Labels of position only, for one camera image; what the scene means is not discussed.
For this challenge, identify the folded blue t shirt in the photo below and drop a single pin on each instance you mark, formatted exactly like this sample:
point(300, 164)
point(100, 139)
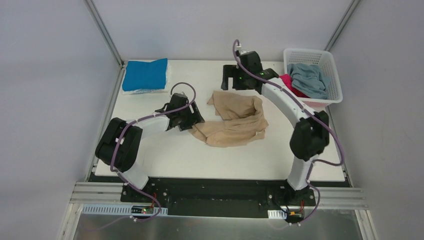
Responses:
point(144, 75)

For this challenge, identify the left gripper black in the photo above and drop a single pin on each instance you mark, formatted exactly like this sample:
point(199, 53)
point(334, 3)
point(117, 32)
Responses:
point(191, 117)

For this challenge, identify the aluminium frame rail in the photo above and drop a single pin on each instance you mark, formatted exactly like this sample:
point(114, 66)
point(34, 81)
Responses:
point(96, 193)

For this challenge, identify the right white cable duct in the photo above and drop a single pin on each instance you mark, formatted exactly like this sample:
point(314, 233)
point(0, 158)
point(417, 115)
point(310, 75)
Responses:
point(277, 214)

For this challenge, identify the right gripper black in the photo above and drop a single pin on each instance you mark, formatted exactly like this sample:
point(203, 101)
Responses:
point(228, 77)

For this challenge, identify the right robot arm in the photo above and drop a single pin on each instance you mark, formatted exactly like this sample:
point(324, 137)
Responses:
point(310, 128)

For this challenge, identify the grey blue t shirt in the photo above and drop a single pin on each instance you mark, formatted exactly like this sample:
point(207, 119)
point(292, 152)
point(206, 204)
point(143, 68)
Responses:
point(310, 80)

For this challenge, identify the left white cable duct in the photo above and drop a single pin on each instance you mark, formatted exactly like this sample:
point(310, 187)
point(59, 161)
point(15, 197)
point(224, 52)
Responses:
point(123, 210)

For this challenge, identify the beige t shirt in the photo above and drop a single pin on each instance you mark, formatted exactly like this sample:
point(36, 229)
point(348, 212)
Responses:
point(242, 121)

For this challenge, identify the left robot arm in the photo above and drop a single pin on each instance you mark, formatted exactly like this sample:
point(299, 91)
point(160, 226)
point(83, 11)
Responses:
point(119, 145)

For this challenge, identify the white cable duct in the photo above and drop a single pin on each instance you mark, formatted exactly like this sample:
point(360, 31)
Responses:
point(123, 210)
point(277, 214)

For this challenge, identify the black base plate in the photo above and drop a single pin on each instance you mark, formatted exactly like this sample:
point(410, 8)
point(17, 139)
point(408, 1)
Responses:
point(223, 198)

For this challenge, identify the white plastic basket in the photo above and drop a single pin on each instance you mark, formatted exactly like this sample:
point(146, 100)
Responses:
point(326, 63)

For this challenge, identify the pink t shirt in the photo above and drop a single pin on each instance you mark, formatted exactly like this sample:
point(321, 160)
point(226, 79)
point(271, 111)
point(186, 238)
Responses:
point(287, 80)

